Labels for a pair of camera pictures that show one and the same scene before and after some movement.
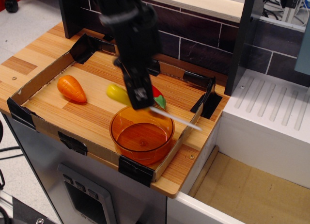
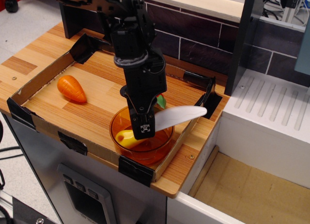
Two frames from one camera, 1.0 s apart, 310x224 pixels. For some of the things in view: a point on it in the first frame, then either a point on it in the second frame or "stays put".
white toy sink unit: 256,169 stays put
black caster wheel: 11,4 stays put
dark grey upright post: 253,7 stays put
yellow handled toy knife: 118,92 to 126,139
